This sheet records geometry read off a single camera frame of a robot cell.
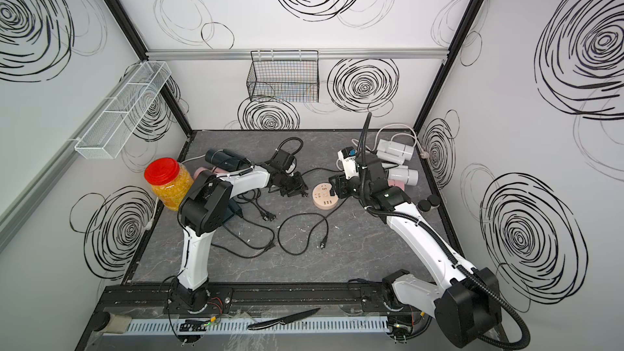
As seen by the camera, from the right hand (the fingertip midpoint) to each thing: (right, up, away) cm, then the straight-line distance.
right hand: (334, 179), depth 78 cm
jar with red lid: (-56, -1, +4) cm, 56 cm away
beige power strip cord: (+45, +8, +37) cm, 59 cm away
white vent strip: (-28, -42, -8) cm, 51 cm away
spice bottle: (+39, -9, +13) cm, 42 cm away
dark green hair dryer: (-44, +6, +24) cm, 51 cm away
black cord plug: (-32, -9, +18) cm, 38 cm away
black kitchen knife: (-17, -41, -8) cm, 45 cm away
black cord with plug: (-8, -20, +11) cm, 24 cm away
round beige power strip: (-4, -9, +16) cm, 19 cm away
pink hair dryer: (-47, +2, +19) cm, 51 cm away
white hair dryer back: (+28, +9, +27) cm, 40 cm away
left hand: (-9, -6, +20) cm, 23 cm away
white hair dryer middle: (+32, -1, +18) cm, 37 cm away
